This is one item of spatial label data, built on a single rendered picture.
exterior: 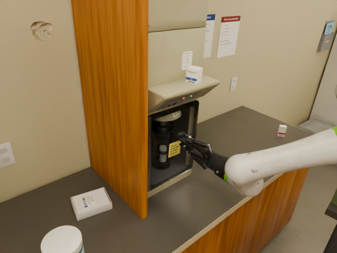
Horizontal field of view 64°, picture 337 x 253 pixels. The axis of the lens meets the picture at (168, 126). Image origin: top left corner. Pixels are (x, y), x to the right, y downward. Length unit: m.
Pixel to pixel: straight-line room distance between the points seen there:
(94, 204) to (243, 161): 0.70
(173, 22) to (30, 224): 1.02
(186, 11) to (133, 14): 0.28
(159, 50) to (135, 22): 0.20
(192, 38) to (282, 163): 0.59
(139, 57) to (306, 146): 0.59
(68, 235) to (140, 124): 0.45
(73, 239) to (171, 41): 0.79
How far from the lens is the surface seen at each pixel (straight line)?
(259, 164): 0.94
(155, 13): 1.01
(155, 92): 1.00
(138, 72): 0.91
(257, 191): 1.08
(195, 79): 1.10
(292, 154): 0.94
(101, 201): 1.31
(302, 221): 2.87
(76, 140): 1.50
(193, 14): 1.14
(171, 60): 1.10
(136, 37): 0.89
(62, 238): 1.05
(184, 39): 1.12
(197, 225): 1.26
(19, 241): 1.30
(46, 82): 1.34
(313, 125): 3.90
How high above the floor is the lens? 1.87
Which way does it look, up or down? 28 degrees down
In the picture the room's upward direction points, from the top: 3 degrees clockwise
